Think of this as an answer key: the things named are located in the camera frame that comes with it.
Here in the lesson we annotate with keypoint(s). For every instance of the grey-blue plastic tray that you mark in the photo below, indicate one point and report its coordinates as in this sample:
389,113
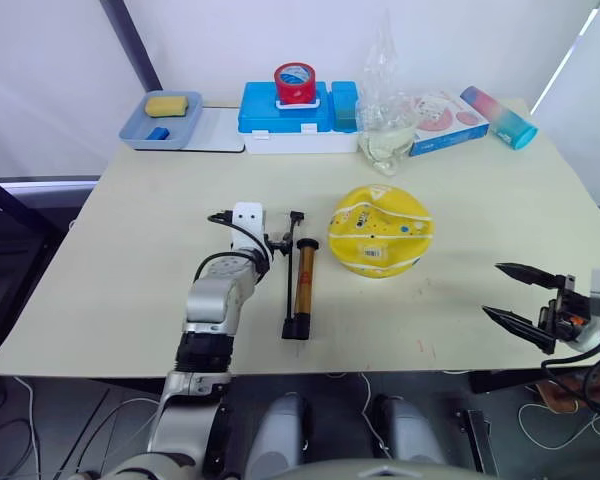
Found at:
145,134

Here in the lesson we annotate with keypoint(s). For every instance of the gold and black hand pump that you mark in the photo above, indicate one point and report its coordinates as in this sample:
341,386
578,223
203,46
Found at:
305,280

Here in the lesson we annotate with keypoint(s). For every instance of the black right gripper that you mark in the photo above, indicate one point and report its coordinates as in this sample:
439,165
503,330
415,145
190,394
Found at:
565,310

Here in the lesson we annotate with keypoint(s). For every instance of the small blue block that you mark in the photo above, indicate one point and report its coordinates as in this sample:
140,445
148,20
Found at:
157,133

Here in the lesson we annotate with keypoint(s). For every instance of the black diagonal frame pole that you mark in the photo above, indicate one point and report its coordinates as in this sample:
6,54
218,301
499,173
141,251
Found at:
135,42

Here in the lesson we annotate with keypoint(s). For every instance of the grey robot torso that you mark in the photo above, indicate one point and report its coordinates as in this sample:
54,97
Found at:
380,471

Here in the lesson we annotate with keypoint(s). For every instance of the pastel gradient tumbler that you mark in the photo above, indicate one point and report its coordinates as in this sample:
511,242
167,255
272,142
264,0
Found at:
500,117

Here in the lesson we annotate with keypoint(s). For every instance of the small blue box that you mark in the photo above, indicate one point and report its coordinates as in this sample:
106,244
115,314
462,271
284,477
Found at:
345,107

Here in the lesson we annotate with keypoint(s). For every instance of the red tape roll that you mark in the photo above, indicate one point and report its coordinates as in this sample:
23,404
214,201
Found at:
295,87

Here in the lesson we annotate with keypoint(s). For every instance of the black metal frame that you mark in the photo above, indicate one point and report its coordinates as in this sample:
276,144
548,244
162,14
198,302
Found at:
15,215

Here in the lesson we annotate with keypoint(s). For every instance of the yellow sponge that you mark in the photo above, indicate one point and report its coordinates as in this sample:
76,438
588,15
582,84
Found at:
166,106

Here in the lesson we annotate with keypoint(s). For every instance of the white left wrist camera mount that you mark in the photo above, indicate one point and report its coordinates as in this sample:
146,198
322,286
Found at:
246,225

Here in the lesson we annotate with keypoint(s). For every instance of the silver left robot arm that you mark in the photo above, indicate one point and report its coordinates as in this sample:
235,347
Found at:
207,300

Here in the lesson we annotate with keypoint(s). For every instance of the brown object on floor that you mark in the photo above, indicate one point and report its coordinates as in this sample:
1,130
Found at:
565,392

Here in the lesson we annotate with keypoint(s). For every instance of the white and blue carton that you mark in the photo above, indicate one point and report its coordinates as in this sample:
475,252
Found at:
452,127

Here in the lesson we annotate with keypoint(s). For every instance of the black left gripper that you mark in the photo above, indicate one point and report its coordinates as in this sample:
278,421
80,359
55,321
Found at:
267,246

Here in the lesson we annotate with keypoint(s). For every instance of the yellow deflated ball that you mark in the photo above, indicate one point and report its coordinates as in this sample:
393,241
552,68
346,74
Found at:
380,235

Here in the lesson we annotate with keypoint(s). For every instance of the clear plastic bag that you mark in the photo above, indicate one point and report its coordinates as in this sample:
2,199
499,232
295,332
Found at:
385,125

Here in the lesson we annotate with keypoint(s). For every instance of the grey rounded robot leg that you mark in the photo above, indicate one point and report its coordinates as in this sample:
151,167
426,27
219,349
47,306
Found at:
277,435
410,435

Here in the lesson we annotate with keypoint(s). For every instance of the blue and white toolbox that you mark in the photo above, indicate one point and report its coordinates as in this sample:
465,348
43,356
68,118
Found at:
285,122

